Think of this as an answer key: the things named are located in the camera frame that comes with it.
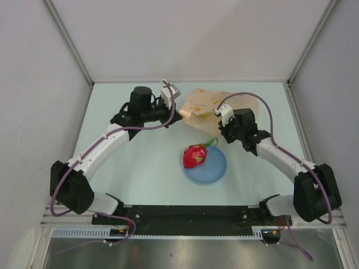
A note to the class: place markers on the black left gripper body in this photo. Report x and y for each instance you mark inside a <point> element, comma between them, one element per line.
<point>161,113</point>

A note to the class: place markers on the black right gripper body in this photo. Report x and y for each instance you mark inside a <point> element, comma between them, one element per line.
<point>231,131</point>

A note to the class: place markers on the translucent orange plastic bag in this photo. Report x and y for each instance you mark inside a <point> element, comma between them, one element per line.
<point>202,100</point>

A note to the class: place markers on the red fake dragon fruit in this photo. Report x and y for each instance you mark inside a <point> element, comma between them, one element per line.
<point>196,154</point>

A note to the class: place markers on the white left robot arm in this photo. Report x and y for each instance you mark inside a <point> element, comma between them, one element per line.
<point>70,181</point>

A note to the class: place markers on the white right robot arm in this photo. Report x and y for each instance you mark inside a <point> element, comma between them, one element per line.
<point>315,190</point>

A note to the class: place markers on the blue plate with bear print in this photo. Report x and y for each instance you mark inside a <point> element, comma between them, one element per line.
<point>212,170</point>

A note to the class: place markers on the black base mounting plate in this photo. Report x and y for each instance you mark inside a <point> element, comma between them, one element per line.
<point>179,220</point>

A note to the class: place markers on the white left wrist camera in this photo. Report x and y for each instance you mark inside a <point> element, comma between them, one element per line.
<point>169,93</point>

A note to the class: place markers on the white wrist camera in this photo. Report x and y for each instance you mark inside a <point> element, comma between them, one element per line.
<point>169,93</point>
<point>226,113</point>

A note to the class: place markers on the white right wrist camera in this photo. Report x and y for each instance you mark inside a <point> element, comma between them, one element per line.
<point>226,113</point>

